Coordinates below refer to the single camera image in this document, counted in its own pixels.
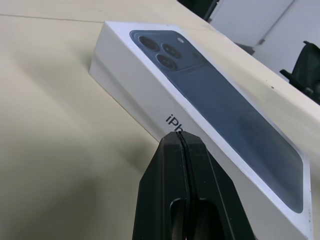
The white phone box lid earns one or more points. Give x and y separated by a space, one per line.
225 112

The black angular object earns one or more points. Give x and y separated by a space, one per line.
307 70

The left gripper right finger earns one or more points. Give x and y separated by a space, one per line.
215 200

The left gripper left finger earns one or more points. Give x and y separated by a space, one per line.
162 187

